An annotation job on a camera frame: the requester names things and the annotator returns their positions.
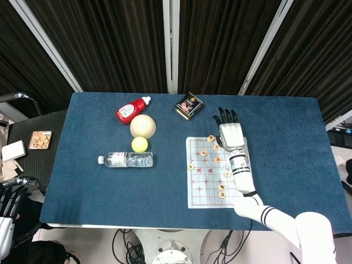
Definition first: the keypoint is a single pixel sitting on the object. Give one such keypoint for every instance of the chrome chair armrest tube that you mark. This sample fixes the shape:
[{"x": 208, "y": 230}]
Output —
[{"x": 19, "y": 97}]

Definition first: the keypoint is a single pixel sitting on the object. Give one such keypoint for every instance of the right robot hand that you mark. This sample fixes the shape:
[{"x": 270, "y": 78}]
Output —
[{"x": 232, "y": 134}]

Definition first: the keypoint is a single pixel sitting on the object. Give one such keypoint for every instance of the black mesh chair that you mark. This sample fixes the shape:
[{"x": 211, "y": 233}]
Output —
[{"x": 38, "y": 165}]

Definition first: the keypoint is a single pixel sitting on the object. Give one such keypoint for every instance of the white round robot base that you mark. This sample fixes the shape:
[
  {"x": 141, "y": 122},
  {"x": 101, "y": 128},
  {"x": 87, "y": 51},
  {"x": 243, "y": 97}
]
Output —
[{"x": 171, "y": 247}]

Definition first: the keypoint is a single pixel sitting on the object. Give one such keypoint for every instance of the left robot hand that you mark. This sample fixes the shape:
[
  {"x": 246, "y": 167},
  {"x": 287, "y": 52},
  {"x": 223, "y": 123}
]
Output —
[{"x": 5, "y": 233}]

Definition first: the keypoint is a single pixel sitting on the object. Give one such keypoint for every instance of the white flat box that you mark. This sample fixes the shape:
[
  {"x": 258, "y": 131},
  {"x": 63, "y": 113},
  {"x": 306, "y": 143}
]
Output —
[{"x": 13, "y": 151}]

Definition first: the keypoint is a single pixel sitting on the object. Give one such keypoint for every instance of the black bag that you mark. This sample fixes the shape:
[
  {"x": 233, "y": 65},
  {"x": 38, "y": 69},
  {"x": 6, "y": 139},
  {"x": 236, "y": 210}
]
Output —
[{"x": 41, "y": 253}]

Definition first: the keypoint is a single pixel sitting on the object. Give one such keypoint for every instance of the chrome curved tube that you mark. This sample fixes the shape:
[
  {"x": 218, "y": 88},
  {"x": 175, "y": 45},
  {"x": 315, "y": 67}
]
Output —
[{"x": 24, "y": 181}]

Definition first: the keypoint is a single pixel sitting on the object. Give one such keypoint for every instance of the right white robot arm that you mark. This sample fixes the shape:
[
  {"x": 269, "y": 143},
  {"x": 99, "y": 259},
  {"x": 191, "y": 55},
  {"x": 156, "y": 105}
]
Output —
[{"x": 261, "y": 206}]

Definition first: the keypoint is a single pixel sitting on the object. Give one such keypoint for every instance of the yellow tennis ball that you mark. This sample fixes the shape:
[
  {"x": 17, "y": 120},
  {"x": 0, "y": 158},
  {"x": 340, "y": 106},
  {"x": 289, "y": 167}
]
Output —
[{"x": 139, "y": 143}]

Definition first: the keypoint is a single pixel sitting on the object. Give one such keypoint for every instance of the black tin can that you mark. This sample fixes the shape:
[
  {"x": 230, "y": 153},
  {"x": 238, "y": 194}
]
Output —
[{"x": 188, "y": 106}]

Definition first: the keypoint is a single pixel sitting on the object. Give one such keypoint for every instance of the blue table mat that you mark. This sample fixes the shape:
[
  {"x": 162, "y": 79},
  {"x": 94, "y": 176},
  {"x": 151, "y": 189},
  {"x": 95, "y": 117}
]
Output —
[{"x": 137, "y": 192}]

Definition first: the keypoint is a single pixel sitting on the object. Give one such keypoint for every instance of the red bottle white cap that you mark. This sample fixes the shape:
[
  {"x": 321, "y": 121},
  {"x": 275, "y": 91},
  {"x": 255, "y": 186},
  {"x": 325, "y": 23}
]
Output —
[{"x": 130, "y": 110}]

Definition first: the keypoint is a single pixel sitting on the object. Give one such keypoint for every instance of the clear plastic water bottle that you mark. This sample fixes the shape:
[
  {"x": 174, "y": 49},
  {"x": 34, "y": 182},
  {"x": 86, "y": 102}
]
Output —
[{"x": 129, "y": 159}]

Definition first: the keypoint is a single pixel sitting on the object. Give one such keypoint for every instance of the paper chinese chess board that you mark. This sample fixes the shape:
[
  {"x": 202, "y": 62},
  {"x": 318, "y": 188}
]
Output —
[{"x": 203, "y": 189}]

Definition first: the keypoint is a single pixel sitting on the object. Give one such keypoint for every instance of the grey metal frame post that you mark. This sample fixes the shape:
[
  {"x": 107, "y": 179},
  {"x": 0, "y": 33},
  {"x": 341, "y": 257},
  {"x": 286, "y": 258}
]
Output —
[
  {"x": 264, "y": 46},
  {"x": 44, "y": 41},
  {"x": 170, "y": 46}
]

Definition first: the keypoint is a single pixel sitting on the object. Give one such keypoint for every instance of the beige upturned bowl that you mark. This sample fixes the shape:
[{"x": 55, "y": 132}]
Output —
[{"x": 143, "y": 126}]

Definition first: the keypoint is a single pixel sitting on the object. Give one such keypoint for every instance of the box of wooden pieces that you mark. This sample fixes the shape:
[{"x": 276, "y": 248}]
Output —
[{"x": 40, "y": 140}]

